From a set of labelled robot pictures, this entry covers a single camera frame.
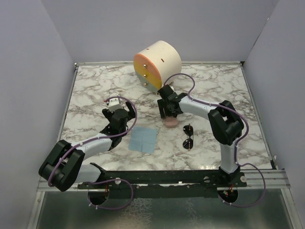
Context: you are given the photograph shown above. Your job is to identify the pink glasses case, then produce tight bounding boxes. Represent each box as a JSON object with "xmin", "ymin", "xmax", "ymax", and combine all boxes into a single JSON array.
[{"xmin": 164, "ymin": 117, "xmax": 179, "ymax": 128}]

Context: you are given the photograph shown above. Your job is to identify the light blue cleaning cloth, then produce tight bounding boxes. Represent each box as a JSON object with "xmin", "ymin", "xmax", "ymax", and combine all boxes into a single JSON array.
[{"xmin": 128, "ymin": 126, "xmax": 157, "ymax": 154}]

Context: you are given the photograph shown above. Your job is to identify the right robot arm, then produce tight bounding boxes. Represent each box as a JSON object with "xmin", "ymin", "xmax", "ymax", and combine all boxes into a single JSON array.
[{"xmin": 157, "ymin": 85, "xmax": 244, "ymax": 187}]

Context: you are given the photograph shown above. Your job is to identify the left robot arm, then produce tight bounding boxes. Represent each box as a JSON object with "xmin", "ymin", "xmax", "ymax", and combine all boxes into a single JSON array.
[{"xmin": 38, "ymin": 96, "xmax": 137, "ymax": 192}]

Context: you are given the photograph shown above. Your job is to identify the black sunglasses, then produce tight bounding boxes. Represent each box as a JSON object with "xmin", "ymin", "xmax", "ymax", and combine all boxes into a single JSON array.
[{"xmin": 183, "ymin": 124, "xmax": 193, "ymax": 150}]

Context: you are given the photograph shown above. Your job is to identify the round cream drawer cabinet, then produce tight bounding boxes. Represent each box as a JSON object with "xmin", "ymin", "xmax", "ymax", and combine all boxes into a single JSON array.
[{"xmin": 133, "ymin": 41, "xmax": 182, "ymax": 93}]

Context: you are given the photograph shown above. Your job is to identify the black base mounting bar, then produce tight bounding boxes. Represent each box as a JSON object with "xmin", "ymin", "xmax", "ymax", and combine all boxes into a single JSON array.
[{"xmin": 78, "ymin": 168, "xmax": 247, "ymax": 199}]

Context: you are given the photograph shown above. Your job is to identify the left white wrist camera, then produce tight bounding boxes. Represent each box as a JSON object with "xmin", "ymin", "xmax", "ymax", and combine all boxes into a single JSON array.
[{"xmin": 104, "ymin": 98, "xmax": 122, "ymax": 113}]

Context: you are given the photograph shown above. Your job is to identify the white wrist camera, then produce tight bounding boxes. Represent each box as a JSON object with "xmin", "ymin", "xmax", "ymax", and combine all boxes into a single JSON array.
[
  {"xmin": 163, "ymin": 84, "xmax": 174, "ymax": 94},
  {"xmin": 104, "ymin": 98, "xmax": 122, "ymax": 113}
]

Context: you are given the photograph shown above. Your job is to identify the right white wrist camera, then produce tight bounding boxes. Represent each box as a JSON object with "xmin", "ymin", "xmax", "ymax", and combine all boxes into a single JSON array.
[{"xmin": 163, "ymin": 84, "xmax": 174, "ymax": 94}]

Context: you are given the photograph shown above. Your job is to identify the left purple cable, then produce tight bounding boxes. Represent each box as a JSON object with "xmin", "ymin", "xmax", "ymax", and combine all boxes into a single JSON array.
[{"xmin": 48, "ymin": 96, "xmax": 139, "ymax": 210}]

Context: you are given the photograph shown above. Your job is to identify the purple cable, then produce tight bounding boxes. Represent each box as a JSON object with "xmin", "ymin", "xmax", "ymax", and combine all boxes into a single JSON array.
[
  {"xmin": 48, "ymin": 96, "xmax": 139, "ymax": 210},
  {"xmin": 162, "ymin": 73, "xmax": 267, "ymax": 208}
]

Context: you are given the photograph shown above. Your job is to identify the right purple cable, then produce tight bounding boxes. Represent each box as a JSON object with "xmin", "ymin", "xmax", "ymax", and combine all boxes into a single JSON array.
[{"xmin": 162, "ymin": 73, "xmax": 267, "ymax": 208}]

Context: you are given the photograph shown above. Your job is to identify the aluminium front rail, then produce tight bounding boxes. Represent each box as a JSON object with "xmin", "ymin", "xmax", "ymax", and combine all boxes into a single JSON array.
[{"xmin": 37, "ymin": 169, "xmax": 291, "ymax": 192}]

